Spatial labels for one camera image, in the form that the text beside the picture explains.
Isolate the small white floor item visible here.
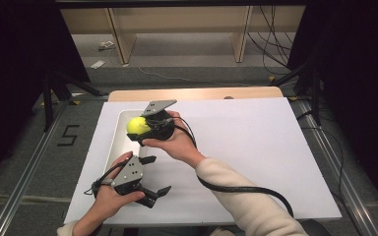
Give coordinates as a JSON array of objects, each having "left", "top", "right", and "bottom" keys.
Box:
[{"left": 97, "top": 40, "right": 116, "bottom": 52}]

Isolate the light wooden desk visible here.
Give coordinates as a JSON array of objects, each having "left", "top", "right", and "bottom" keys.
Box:
[{"left": 59, "top": 5, "right": 306, "bottom": 65}]

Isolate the white plastic bin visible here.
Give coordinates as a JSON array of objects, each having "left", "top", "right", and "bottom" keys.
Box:
[{"left": 103, "top": 109, "right": 150, "bottom": 175}]

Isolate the black floor cable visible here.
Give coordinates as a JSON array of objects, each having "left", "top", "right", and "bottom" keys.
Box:
[{"left": 298, "top": 109, "right": 357, "bottom": 232}]

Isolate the person's right hand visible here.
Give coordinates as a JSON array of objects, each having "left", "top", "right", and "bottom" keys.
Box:
[{"left": 141, "top": 110, "right": 207, "bottom": 169}]

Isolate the yellow tennis ball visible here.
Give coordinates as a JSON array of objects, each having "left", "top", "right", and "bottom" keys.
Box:
[{"left": 126, "top": 116, "right": 153, "bottom": 136}]

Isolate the dark curtain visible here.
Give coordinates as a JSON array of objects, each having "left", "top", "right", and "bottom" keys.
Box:
[
  {"left": 0, "top": 0, "right": 92, "bottom": 193},
  {"left": 286, "top": 0, "right": 378, "bottom": 217}
]

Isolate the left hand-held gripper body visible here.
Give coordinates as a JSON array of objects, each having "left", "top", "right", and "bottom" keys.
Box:
[{"left": 111, "top": 155, "right": 145, "bottom": 197}]

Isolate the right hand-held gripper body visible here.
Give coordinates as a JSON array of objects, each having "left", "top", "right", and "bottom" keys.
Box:
[{"left": 140, "top": 99, "right": 178, "bottom": 143}]

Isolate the black tripod stand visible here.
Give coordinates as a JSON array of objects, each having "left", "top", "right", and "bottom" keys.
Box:
[
  {"left": 41, "top": 70, "right": 110, "bottom": 133},
  {"left": 270, "top": 60, "right": 323, "bottom": 127}
]

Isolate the person's left hand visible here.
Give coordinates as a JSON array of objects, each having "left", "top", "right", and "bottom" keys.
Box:
[{"left": 92, "top": 150, "right": 146, "bottom": 221}]

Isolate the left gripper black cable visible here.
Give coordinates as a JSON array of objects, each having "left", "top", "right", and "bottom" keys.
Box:
[{"left": 82, "top": 160, "right": 126, "bottom": 199}]

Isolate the bundle of black cables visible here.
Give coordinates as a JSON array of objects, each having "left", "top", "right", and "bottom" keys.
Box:
[{"left": 246, "top": 5, "right": 297, "bottom": 77}]

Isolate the white floor cable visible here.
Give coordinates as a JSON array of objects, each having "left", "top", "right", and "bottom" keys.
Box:
[{"left": 137, "top": 64, "right": 251, "bottom": 89}]

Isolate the white table cover board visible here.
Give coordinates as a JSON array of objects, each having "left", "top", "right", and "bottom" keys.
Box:
[{"left": 63, "top": 97, "right": 343, "bottom": 227}]

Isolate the aluminium floor rail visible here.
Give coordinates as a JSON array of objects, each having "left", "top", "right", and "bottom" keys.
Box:
[
  {"left": 295, "top": 97, "right": 378, "bottom": 236},
  {"left": 0, "top": 100, "right": 71, "bottom": 236}
]

